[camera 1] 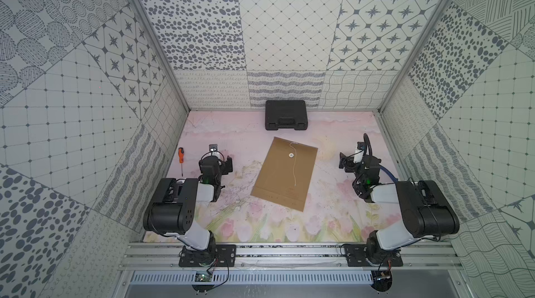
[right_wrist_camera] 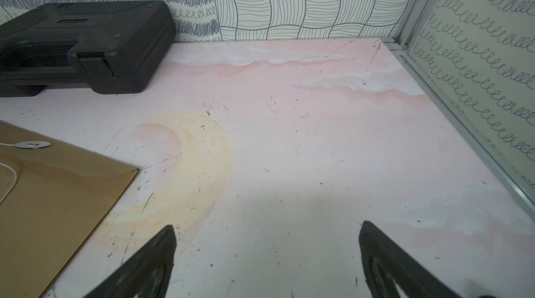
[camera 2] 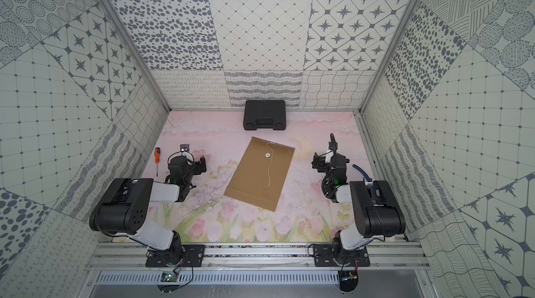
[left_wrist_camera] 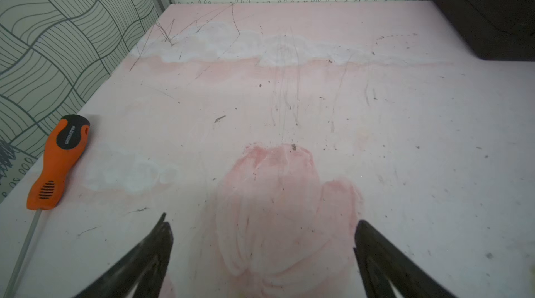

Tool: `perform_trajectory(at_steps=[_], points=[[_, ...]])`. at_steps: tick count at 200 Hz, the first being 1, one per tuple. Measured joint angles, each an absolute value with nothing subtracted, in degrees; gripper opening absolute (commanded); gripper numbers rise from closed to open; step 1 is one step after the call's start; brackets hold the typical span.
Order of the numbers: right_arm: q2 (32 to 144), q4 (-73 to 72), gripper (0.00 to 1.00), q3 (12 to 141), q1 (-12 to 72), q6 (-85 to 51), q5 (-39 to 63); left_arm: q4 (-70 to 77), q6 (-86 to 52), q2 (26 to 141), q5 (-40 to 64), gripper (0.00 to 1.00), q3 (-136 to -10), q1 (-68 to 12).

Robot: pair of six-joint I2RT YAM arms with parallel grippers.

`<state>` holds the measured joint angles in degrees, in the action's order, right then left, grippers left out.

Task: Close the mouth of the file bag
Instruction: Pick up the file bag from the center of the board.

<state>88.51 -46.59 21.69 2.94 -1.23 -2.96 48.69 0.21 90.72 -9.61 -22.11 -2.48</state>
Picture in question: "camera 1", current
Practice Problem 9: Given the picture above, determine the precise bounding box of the brown kraft file bag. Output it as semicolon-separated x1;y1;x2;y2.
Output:
251;137;318;212

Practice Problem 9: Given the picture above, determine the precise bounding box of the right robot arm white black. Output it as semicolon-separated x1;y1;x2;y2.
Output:
339;151;460;267

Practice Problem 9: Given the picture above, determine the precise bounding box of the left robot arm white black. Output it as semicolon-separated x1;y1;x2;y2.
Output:
142;150;234;265

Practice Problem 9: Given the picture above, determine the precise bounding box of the floral table mat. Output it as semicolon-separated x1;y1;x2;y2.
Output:
167;111;402;242

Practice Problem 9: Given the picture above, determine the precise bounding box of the black plastic tool case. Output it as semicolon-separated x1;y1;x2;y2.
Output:
265;100;309;131

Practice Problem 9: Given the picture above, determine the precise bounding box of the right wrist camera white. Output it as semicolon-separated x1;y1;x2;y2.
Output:
353;141;366;164

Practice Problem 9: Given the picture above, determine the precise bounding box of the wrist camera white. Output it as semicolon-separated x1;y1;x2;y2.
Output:
353;141;366;164
209;144;219;155

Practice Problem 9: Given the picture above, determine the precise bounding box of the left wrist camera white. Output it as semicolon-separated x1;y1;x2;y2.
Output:
209;144;219;155

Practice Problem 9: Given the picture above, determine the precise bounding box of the orange handled screwdriver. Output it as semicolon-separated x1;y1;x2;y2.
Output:
178;147;185;176

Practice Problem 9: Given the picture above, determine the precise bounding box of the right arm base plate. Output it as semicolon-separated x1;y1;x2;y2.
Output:
340;244;403;267

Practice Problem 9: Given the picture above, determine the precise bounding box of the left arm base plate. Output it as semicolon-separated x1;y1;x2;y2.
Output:
178;244;237;268

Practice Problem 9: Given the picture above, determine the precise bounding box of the aluminium mounting rail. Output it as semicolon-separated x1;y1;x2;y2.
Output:
119;242;462;270

